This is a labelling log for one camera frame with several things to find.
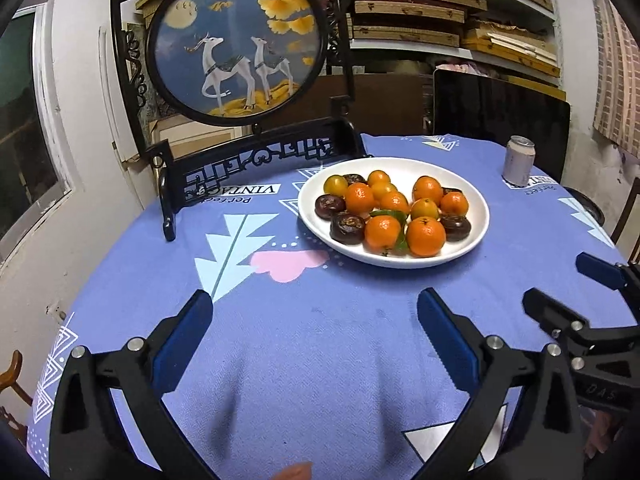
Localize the brown wooden chair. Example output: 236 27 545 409
0 350 31 451

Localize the person's left hand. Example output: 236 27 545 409
279 461 314 480

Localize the dark round stool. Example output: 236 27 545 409
564 186 606 227

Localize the stack of wooden boxes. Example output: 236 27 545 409
135 0 561 81

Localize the leaning patterned board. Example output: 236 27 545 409
125 22 166 133

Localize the dark wooden chair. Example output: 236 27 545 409
610 175 640 263

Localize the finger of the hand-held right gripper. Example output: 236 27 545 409
522 287 640 361
575 252 640 311

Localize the white wall shelf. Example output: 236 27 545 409
347 0 560 86

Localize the white framed window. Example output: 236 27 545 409
0 0 73 261

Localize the orange mandarin with green leaf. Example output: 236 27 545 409
364 208 410 257

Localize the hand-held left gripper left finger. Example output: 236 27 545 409
48 289 221 480

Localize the brick pattern cloth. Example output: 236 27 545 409
587 0 640 156

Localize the brown wooden cabinet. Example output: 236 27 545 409
305 72 436 136

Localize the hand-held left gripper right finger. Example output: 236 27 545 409
417 287 586 480

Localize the pale drink can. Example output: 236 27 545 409
501 135 536 188

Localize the round deer screen black stand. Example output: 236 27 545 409
110 0 368 242

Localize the blue printed tablecloth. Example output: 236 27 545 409
25 132 640 480

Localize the white oval plate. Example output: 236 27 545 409
297 157 490 269

